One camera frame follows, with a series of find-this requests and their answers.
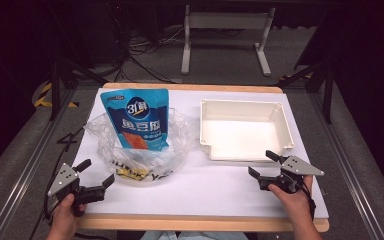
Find black floor cables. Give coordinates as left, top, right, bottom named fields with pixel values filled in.
left=111, top=6, right=186, bottom=84

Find person's right hand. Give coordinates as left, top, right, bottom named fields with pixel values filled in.
left=267, top=175, right=314, bottom=223

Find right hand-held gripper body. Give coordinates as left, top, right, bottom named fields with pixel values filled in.
left=257, top=155, right=326, bottom=195

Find yellow black hazard tape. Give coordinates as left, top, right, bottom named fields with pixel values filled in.
left=33, top=82, right=80, bottom=109

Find white plastic box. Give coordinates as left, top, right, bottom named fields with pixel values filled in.
left=198, top=98, right=295, bottom=164

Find white metal desk frame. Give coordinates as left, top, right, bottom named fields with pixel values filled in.
left=180, top=4, right=277, bottom=77

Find aluminium floor rail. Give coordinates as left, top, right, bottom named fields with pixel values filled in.
left=0, top=88, right=78, bottom=240
left=308, top=91, right=384, bottom=240

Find clear plastic bag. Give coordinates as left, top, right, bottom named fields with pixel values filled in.
left=83, top=107, right=195, bottom=188

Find person's left hand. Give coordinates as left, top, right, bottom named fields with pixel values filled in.
left=50, top=193, right=88, bottom=229

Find white table sheet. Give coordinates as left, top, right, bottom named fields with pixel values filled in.
left=71, top=88, right=330, bottom=220

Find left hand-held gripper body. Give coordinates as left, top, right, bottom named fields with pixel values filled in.
left=47, top=162, right=106, bottom=218

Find black tripod stand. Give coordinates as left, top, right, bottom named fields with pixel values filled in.
left=48, top=54, right=110, bottom=122
left=277, top=56, right=336, bottom=125

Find blue snack pouch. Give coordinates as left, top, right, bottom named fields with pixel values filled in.
left=100, top=88, right=171, bottom=152

